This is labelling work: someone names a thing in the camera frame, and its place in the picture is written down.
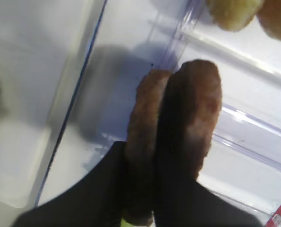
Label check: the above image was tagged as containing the left bun half right rack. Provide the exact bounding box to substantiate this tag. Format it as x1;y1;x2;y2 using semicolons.
205;0;264;32

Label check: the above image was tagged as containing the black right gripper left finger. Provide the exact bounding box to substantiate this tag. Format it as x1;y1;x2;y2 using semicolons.
13;141;126;227

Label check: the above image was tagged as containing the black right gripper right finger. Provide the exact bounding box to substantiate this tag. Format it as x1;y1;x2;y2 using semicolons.
153;151;262;227

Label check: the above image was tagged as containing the clear acrylic right rack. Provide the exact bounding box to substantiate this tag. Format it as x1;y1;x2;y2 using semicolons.
39;0;281;223

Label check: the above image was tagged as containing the brown meat patty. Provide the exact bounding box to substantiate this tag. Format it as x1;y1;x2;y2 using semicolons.
155;59;222;180
122;70;172;227

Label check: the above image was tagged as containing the metal baking tray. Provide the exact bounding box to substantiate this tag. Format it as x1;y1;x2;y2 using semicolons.
0;0;109;209

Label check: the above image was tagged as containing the bun half rack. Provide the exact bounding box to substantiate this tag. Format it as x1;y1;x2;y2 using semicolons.
257;0;281;41
205;0;264;32

